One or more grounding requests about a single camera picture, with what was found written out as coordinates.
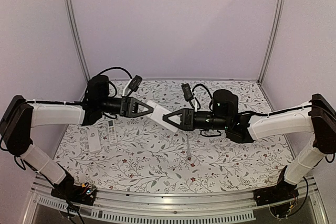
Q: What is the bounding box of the right aluminium frame post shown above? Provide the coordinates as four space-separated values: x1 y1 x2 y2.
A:
257 0 285 86

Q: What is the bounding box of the aluminium frame post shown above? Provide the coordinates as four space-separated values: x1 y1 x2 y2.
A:
59 0 92 84
257 0 285 86

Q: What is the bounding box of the white remote with display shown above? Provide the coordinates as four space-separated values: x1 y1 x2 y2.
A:
107 120 118 146

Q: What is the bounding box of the white remote control back up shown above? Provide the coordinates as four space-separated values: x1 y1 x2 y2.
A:
146 100 178 133

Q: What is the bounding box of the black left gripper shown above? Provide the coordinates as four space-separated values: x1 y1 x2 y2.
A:
98 96 154 119

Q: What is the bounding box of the clear handle screwdriver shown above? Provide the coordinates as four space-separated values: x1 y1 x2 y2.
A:
186 134 192 161

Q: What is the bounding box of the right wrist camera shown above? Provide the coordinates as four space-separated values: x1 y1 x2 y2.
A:
181 83 198 112

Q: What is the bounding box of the front aluminium rail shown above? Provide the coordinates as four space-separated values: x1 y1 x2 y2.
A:
23 176 329 223

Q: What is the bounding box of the white remote with green logo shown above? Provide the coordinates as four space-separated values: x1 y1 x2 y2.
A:
87 127 101 154

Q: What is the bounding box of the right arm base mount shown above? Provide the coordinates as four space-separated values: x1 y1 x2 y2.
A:
253 182 299 218

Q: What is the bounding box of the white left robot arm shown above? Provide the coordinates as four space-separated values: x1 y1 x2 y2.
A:
1 72 153 200

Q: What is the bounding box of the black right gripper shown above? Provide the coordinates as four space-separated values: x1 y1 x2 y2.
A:
162 109 229 132

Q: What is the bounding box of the floral tablecloth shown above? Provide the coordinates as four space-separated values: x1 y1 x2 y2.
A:
49 79 301 193

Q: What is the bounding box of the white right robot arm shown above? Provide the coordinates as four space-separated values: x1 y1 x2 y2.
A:
162 89 335 201

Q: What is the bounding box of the left aluminium frame post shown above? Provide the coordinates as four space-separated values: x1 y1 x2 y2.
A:
59 0 92 84

